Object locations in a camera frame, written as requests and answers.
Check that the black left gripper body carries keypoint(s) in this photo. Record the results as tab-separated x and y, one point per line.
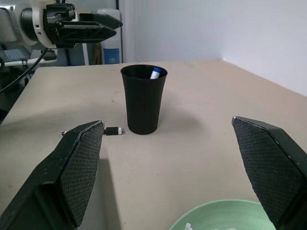
54	16

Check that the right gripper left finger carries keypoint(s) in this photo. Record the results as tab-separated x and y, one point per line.
48	187

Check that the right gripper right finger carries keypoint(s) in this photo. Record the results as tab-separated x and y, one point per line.
275	172

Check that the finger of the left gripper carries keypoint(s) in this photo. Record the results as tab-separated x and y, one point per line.
88	32
108	20

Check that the blue capped white marker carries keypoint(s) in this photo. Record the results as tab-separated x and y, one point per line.
155	73

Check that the white water dispenser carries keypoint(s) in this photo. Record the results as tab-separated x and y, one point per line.
111	55

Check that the grey laptop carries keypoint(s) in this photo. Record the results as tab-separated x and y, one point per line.
12	55

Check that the light green plate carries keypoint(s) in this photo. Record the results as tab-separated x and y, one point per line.
216	213

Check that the black capped white marker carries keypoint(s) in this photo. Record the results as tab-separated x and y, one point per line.
112	131

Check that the black plastic cup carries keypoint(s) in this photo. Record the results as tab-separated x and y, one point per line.
144	107

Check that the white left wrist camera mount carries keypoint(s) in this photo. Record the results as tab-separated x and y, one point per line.
38	28

